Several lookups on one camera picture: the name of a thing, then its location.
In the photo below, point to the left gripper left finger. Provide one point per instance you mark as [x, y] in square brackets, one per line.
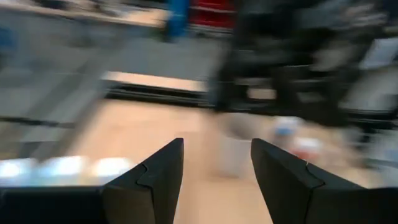
[149, 199]

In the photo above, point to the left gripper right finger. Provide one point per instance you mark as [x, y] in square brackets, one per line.
[295, 199]

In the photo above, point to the small red paint bottle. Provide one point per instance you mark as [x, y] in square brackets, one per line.
[306, 151]

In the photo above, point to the small blue paint bottle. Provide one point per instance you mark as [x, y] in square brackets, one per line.
[284, 129]

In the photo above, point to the white paper cup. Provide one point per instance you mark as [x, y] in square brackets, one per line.
[234, 158]

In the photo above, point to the white plastic bin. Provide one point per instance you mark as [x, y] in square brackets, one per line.
[77, 179]

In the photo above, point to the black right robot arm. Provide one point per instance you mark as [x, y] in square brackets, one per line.
[280, 62]

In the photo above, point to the red box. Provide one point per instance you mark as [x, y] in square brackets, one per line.
[211, 15]

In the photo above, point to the blue post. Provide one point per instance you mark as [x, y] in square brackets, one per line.
[177, 18]

